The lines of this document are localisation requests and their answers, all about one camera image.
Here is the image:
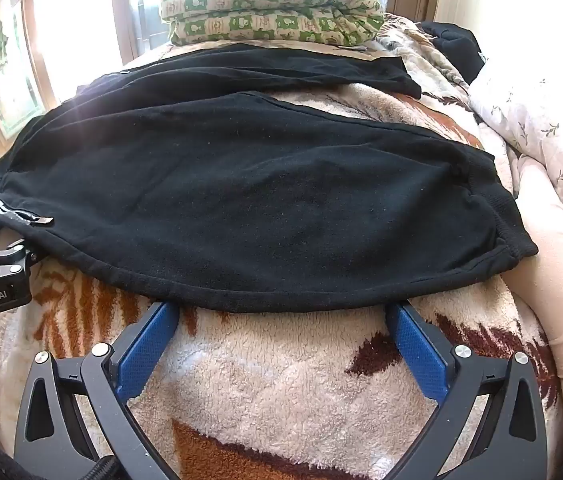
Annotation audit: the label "black pants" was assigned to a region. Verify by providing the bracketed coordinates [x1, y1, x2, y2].
[0, 42, 539, 315]

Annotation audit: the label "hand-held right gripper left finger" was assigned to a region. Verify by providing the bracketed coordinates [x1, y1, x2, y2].
[13, 300, 182, 480]

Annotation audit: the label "leaf-patterned fleece blanket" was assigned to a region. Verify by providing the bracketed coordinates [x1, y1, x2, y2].
[0, 35, 562, 480]

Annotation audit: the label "white floral pillow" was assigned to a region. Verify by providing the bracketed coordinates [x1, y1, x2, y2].
[469, 52, 563, 256]

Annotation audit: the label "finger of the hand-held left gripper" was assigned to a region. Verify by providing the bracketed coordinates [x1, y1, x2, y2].
[8, 239, 40, 267]

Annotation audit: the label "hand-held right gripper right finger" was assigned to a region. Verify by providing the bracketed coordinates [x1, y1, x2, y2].
[385, 300, 548, 480]

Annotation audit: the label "green checkered folded quilt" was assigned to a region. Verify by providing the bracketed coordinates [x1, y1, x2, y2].
[160, 0, 386, 46]

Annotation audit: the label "framed wall picture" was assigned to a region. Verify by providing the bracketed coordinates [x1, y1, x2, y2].
[0, 0, 47, 136]

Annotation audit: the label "pale pink pillow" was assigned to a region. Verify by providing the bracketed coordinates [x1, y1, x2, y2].
[504, 155, 563, 461]

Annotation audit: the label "dark cloth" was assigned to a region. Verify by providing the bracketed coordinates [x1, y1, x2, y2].
[419, 21, 487, 85]

